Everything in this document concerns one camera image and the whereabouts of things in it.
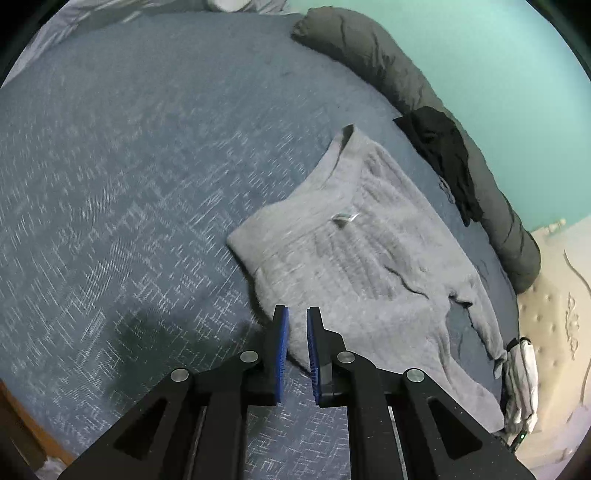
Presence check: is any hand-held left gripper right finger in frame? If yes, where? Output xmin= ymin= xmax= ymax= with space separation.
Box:
xmin=306 ymin=306 xmax=539 ymax=480

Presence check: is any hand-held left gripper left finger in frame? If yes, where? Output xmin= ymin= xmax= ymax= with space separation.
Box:
xmin=58 ymin=305 xmax=291 ymax=480

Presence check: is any grey knit sweater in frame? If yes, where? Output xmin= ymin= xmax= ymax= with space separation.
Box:
xmin=226 ymin=124 xmax=509 ymax=432

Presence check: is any cream carved headboard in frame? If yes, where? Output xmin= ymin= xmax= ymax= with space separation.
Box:
xmin=501 ymin=219 xmax=591 ymax=467

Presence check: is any blue patterned bedspread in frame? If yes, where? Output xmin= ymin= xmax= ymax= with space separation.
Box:
xmin=0 ymin=9 xmax=520 ymax=480

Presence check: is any black garment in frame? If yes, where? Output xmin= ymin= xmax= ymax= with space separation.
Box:
xmin=393 ymin=106 xmax=484 ymax=227

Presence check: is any dark grey rolled duvet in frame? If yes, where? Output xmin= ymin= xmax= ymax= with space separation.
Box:
xmin=291 ymin=7 xmax=542 ymax=294

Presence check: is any pale pillow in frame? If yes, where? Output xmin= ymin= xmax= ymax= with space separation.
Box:
xmin=205 ymin=0 xmax=289 ymax=14

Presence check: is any wooden bed frame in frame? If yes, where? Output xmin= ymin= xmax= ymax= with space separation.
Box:
xmin=0 ymin=378 xmax=77 ymax=467

